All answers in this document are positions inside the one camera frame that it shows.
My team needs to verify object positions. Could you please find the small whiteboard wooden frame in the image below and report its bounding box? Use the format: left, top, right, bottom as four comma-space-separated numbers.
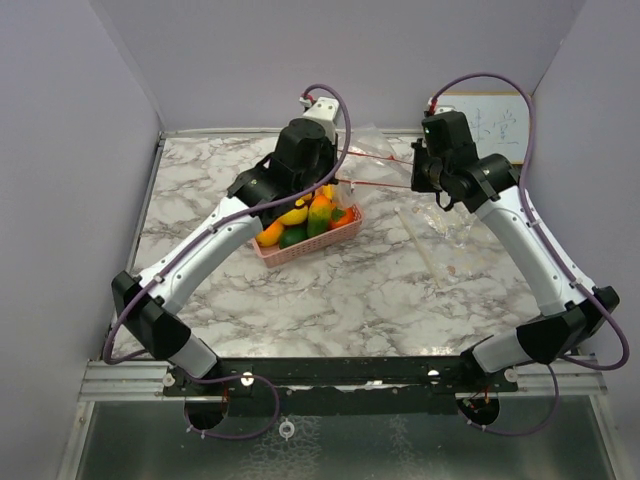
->
436, 92, 530, 164

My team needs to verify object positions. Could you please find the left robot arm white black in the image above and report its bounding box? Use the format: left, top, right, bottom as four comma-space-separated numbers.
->
112, 116, 342, 395

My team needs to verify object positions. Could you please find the orange persimmon green leaf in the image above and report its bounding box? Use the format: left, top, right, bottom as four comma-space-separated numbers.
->
329, 207, 355, 230

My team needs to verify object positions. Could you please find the orange green mango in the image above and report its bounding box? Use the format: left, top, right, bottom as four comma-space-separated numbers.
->
307, 194, 333, 238

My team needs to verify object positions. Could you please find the green lime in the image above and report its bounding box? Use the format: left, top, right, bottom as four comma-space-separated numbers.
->
278, 225, 308, 249

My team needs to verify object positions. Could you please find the yellow bell pepper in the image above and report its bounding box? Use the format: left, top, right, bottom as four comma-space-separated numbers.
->
322, 184, 334, 201

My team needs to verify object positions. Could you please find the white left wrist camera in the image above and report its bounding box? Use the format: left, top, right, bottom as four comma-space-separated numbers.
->
299, 95, 342, 140

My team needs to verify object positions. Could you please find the yellow lemon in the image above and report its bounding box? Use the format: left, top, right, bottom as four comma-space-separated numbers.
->
278, 204, 308, 227

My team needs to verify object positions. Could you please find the small orange tangerine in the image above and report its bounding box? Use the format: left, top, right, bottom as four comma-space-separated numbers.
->
255, 221, 285, 248

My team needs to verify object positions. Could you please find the pink plastic basket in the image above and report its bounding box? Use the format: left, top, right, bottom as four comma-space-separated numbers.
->
251, 183, 363, 268

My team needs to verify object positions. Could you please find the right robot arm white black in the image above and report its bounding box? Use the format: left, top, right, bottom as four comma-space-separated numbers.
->
411, 111, 620, 391

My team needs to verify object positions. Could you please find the clear bag white zipper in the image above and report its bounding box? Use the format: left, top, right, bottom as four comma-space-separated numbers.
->
394, 201, 502, 288

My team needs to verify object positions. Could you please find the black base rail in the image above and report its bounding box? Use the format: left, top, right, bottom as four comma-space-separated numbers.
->
163, 356, 517, 417

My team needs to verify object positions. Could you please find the clear bag red zipper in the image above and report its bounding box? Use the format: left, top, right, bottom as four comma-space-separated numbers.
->
336, 123, 412, 206

